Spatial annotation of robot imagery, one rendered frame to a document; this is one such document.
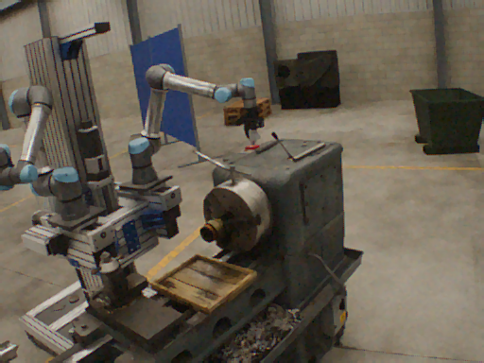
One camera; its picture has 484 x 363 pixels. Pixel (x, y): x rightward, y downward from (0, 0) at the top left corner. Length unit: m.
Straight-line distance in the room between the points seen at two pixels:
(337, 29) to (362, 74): 1.44
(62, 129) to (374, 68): 10.18
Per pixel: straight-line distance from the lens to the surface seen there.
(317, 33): 11.81
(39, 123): 1.82
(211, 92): 2.02
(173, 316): 1.43
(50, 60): 2.10
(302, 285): 2.01
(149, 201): 2.25
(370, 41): 11.54
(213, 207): 1.74
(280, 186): 1.73
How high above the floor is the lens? 1.80
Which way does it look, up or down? 19 degrees down
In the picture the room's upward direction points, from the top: 8 degrees counter-clockwise
